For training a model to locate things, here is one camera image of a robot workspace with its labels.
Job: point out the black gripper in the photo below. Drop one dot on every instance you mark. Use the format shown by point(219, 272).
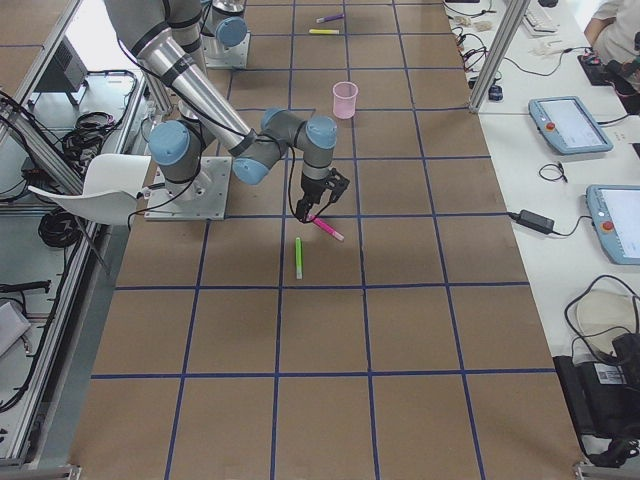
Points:
point(311, 188)

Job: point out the pink pen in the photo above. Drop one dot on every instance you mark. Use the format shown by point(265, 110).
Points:
point(327, 228)

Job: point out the purple pen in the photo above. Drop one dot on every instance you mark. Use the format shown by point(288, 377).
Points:
point(329, 18)

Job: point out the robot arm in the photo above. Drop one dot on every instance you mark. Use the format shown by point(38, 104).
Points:
point(163, 37)
point(223, 22)

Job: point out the pink mesh cup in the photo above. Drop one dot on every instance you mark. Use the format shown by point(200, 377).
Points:
point(344, 99)

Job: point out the green pen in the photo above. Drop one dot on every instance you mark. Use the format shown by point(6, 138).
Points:
point(298, 245)

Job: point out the yellow pen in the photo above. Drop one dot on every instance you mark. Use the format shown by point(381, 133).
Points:
point(315, 31)

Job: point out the white chair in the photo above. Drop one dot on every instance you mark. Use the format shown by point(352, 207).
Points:
point(110, 189)

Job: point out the black power adapter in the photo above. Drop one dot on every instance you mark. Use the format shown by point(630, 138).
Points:
point(533, 221)

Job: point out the upper blue teach pendant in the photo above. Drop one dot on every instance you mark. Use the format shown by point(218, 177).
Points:
point(567, 126)

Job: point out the blue teach pendant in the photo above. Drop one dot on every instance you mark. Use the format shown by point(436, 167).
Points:
point(567, 126)
point(615, 214)

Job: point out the lower blue teach pendant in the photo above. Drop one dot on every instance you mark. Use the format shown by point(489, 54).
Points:
point(615, 214)

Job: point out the black device on table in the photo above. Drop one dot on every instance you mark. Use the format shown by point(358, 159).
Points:
point(603, 399)

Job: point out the person in white shirt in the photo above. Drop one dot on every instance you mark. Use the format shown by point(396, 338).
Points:
point(613, 33)

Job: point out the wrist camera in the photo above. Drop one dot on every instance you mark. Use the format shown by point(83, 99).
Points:
point(337, 184)

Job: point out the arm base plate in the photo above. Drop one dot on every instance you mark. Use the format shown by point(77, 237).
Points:
point(218, 56)
point(204, 199)

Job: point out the aluminium frame post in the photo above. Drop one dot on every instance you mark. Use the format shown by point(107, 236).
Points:
point(515, 11)

